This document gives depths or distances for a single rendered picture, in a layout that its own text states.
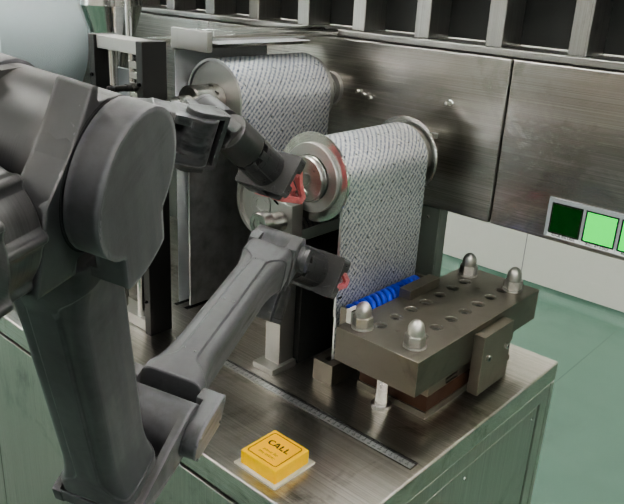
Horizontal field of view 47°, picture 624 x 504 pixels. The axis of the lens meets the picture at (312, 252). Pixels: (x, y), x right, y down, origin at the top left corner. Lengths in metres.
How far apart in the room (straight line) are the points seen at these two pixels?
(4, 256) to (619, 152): 1.09
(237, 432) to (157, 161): 0.82
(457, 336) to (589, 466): 1.68
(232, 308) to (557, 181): 0.69
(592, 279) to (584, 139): 2.69
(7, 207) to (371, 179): 0.93
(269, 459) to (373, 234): 0.43
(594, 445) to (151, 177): 2.66
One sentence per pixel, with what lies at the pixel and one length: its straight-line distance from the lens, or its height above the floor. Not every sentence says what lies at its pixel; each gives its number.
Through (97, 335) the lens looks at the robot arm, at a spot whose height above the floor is 1.35.
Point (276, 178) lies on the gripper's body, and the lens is 1.07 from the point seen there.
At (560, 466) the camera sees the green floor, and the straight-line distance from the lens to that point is 2.77.
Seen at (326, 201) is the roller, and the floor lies 1.22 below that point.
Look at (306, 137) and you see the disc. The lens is 1.17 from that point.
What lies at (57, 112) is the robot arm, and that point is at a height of 1.50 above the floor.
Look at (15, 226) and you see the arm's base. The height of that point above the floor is 1.46.
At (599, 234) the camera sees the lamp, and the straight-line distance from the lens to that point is 1.30.
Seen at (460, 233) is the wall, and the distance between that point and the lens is 4.23.
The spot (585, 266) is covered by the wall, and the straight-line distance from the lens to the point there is 3.94.
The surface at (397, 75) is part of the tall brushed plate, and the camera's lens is 1.46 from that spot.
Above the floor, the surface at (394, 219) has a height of 1.16.
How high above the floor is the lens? 1.56
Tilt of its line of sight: 21 degrees down
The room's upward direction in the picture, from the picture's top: 3 degrees clockwise
